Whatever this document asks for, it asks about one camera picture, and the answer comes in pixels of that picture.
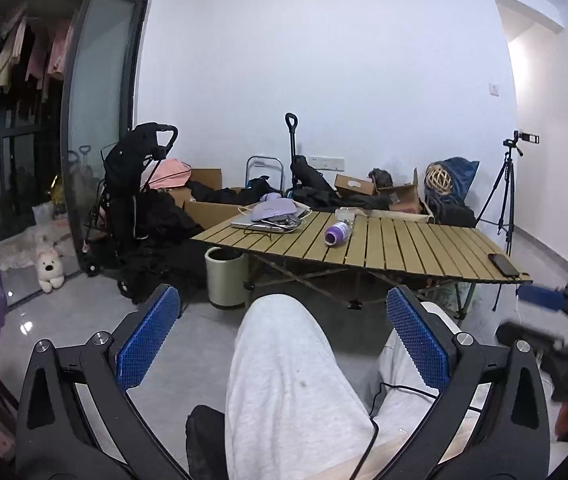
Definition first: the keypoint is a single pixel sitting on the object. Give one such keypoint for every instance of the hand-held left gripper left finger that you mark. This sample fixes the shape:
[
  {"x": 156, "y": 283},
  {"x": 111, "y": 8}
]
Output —
[{"x": 148, "y": 341}]

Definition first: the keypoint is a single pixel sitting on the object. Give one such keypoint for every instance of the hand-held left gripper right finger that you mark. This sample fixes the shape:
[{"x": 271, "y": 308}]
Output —
[{"x": 417, "y": 341}]

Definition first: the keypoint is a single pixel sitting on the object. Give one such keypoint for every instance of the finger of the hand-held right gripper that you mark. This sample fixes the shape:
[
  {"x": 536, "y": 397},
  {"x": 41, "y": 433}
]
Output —
[
  {"x": 523, "y": 336},
  {"x": 541, "y": 298}
]

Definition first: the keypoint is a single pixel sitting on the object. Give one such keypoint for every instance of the black smartphone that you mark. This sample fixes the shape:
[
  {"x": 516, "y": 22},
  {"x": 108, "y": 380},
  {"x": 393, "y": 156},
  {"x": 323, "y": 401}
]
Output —
[{"x": 503, "y": 265}]

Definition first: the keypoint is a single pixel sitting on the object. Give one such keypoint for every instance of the wooden slat folding table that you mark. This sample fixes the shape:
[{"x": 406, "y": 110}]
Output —
[{"x": 413, "y": 250}]

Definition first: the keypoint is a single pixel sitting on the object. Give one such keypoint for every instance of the white waste bin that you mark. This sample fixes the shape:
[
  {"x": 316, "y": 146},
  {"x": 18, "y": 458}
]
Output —
[{"x": 224, "y": 280}]

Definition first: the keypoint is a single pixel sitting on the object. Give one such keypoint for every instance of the heap of black clothes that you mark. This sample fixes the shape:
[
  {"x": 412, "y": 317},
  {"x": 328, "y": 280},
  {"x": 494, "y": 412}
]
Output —
[{"x": 169, "y": 240}]

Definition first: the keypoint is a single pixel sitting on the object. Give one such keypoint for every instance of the black tripod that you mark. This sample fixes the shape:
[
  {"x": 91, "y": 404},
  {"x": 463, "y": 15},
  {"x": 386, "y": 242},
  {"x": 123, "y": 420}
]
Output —
[{"x": 504, "y": 195}]

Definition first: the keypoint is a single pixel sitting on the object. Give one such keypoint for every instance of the white plush dog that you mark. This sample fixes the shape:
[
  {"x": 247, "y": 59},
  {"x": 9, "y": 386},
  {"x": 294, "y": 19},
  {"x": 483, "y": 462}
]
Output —
[{"x": 50, "y": 270}]

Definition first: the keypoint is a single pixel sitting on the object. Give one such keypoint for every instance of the purple bottle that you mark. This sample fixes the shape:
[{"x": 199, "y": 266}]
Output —
[{"x": 338, "y": 234}]

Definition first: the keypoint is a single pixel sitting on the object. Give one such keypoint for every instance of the person's left leg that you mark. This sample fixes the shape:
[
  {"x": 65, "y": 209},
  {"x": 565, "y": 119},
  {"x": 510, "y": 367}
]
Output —
[{"x": 284, "y": 385}]

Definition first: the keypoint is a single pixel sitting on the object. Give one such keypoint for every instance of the large cardboard box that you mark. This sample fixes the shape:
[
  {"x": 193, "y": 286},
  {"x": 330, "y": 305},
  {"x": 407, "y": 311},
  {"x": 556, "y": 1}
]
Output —
[{"x": 211, "y": 212}]

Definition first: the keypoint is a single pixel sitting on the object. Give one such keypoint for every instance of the tilted cardboard box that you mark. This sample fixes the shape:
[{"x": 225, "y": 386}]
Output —
[{"x": 403, "y": 197}]

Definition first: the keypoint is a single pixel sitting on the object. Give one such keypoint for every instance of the blue bag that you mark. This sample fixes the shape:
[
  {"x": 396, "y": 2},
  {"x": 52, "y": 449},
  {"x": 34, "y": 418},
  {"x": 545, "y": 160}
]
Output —
[{"x": 463, "y": 175}]

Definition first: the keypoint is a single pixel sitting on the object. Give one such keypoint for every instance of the black stroller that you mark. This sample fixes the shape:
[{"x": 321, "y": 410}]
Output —
[{"x": 124, "y": 185}]

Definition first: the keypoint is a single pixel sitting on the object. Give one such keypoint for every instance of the rattan ball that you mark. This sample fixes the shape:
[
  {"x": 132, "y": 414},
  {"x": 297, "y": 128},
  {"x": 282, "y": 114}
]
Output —
[{"x": 437, "y": 177}]

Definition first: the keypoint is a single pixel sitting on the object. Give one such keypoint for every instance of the silver laptop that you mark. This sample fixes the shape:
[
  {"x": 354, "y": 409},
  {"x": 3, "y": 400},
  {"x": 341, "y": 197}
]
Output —
[{"x": 264, "y": 225}]

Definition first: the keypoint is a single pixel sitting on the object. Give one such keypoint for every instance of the dark furry bundle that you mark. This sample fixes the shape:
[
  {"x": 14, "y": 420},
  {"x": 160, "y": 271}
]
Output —
[{"x": 381, "y": 176}]

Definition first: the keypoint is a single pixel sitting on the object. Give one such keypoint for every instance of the flat cardboard box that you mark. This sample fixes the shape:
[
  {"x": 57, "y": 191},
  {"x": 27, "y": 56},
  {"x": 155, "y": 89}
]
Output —
[{"x": 353, "y": 185}]

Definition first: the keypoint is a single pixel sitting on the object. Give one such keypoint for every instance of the open cardboard box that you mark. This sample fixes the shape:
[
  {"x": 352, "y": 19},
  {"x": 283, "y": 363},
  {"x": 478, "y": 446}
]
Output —
[{"x": 206, "y": 178}]

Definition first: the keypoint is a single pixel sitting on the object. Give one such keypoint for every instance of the purple cap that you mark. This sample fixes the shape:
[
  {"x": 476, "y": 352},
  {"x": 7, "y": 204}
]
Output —
[{"x": 274, "y": 208}]

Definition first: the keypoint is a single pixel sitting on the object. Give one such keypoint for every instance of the black folded wagon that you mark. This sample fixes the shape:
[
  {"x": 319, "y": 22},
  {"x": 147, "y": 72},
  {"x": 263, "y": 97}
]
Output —
[{"x": 306, "y": 170}]

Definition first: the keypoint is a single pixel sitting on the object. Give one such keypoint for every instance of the blue folding chair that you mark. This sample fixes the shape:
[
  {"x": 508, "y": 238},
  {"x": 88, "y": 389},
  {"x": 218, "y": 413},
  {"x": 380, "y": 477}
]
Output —
[{"x": 264, "y": 164}]

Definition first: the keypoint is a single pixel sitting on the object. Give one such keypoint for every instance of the sliding glass door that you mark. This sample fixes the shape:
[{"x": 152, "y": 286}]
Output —
[{"x": 99, "y": 110}]

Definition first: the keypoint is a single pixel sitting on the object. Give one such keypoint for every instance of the row of hanging clothes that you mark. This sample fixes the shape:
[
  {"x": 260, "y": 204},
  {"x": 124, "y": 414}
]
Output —
[{"x": 24, "y": 50}]

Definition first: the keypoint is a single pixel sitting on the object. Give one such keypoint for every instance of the white wall outlet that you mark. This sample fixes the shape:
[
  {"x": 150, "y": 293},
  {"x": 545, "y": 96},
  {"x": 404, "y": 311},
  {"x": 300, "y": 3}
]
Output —
[{"x": 326, "y": 162}]

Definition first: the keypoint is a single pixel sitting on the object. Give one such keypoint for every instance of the white wall switch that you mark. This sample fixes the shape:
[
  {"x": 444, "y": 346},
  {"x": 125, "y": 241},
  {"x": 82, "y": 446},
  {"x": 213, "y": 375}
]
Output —
[{"x": 493, "y": 88}]

